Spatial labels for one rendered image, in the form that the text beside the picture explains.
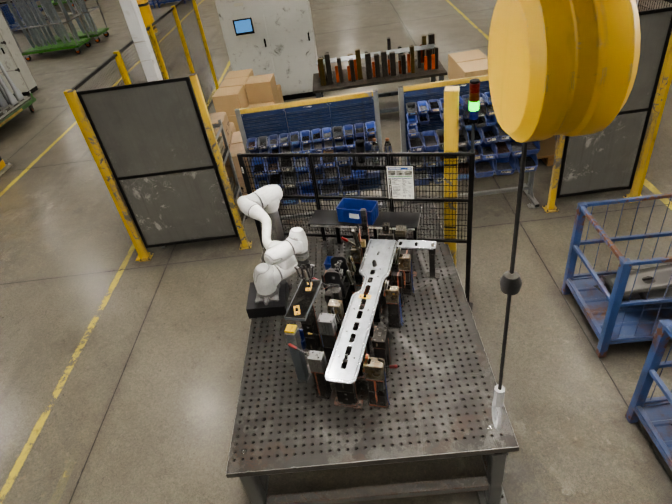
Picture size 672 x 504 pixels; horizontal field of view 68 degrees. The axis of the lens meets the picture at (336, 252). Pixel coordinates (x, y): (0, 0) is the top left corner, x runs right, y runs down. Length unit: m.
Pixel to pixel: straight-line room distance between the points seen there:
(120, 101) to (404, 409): 3.87
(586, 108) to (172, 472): 3.85
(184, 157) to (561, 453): 4.24
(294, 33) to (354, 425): 7.82
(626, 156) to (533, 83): 5.68
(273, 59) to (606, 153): 6.18
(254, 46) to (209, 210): 4.82
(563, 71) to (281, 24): 9.35
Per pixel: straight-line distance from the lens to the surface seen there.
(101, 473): 4.35
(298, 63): 9.89
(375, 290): 3.38
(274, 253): 2.90
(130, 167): 5.65
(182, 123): 5.25
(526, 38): 0.47
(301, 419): 3.14
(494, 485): 3.41
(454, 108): 3.69
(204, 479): 3.96
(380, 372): 2.87
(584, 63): 0.47
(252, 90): 7.84
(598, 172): 6.09
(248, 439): 3.15
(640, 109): 5.92
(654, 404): 4.08
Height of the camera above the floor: 3.23
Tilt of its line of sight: 36 degrees down
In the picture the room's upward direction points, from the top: 9 degrees counter-clockwise
